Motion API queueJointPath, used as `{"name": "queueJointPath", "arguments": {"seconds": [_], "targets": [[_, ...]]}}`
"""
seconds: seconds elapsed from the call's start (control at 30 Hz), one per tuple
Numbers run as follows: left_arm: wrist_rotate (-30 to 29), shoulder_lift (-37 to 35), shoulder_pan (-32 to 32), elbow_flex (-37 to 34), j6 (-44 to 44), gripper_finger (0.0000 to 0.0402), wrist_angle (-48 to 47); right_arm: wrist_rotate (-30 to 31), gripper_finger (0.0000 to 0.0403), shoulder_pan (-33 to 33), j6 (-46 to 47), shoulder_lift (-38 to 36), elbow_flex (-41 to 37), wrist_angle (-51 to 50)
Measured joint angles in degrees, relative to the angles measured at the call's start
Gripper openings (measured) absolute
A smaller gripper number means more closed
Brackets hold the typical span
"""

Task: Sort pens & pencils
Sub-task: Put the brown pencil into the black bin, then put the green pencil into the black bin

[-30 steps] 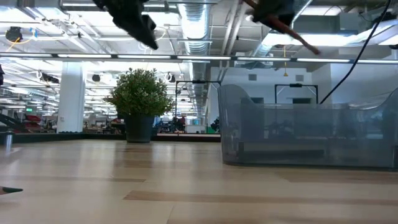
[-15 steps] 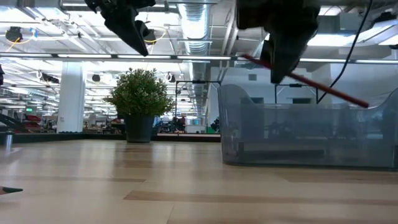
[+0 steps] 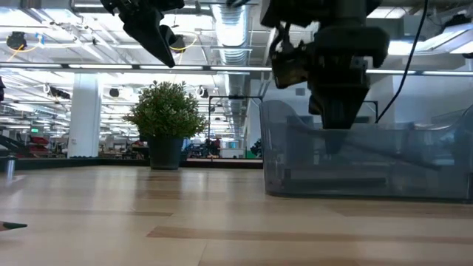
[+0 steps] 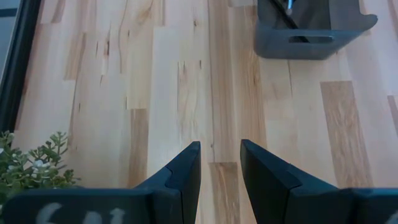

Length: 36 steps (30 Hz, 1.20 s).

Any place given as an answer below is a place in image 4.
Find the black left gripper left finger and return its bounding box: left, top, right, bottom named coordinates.
left=2, top=141, right=202, bottom=224

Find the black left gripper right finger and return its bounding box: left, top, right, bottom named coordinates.
left=240, top=139, right=398, bottom=224

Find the artificial green plant in pot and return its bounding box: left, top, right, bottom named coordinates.
left=0, top=130, right=80, bottom=212

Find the grey plastic tray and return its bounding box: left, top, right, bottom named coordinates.
left=254, top=0, right=379, bottom=60

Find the black pencil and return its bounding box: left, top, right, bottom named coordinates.
left=269, top=0, right=310, bottom=44

